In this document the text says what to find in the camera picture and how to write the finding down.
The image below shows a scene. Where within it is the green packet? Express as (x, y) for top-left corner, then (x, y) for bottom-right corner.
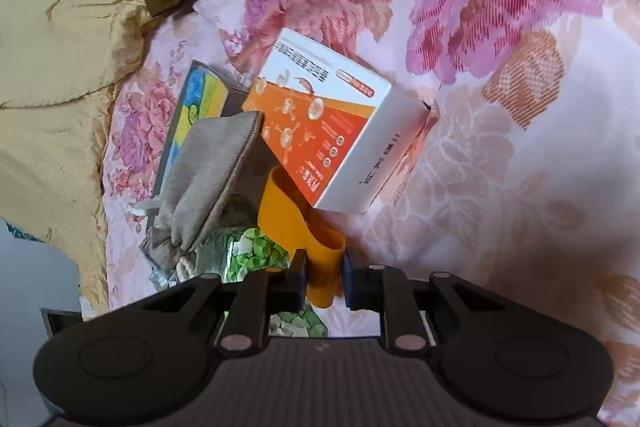
(217, 227), (328, 339)

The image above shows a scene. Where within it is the wall poster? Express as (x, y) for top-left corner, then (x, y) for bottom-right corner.
(0, 219), (46, 244)

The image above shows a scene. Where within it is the orange and white box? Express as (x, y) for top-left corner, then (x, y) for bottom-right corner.
(241, 27), (431, 214)

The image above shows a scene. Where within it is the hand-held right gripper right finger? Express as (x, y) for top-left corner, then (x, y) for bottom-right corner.
(341, 249), (506, 353)

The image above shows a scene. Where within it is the floral bed sheet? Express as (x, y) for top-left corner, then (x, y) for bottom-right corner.
(95, 0), (640, 427)

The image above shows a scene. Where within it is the grey drawstring pouch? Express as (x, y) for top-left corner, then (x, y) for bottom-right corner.
(137, 111), (264, 278)

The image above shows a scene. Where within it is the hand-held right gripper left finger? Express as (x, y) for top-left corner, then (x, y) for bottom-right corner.
(135, 250), (308, 355)

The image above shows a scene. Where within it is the orange band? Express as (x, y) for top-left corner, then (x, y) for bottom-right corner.
(257, 167), (347, 310)

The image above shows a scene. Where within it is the yellow quilt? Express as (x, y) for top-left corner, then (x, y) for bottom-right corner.
(0, 0), (166, 314)

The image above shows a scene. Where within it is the grey tray with cartoon print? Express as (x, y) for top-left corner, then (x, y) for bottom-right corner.
(152, 59), (251, 202)

